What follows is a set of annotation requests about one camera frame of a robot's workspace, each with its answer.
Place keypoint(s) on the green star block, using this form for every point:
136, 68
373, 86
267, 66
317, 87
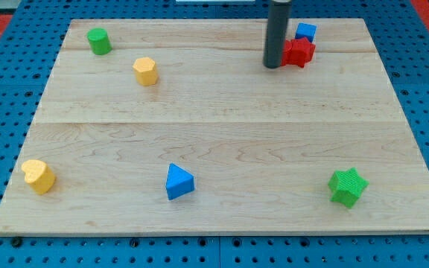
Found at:
347, 186

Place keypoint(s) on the green cylinder block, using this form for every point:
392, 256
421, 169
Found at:
99, 41

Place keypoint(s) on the wooden board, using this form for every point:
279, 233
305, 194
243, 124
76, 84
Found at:
261, 143

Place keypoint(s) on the red star block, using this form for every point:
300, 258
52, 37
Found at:
301, 52

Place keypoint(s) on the yellow heart block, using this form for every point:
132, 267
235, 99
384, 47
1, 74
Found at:
38, 175

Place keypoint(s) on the red circle block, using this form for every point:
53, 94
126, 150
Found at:
286, 52

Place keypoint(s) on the blue cube block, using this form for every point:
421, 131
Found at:
305, 30

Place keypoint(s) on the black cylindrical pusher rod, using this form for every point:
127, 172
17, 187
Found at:
277, 22

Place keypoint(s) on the blue triangle block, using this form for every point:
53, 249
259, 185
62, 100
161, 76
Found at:
178, 182

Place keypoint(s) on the yellow hexagon block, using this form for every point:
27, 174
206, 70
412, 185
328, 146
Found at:
145, 71

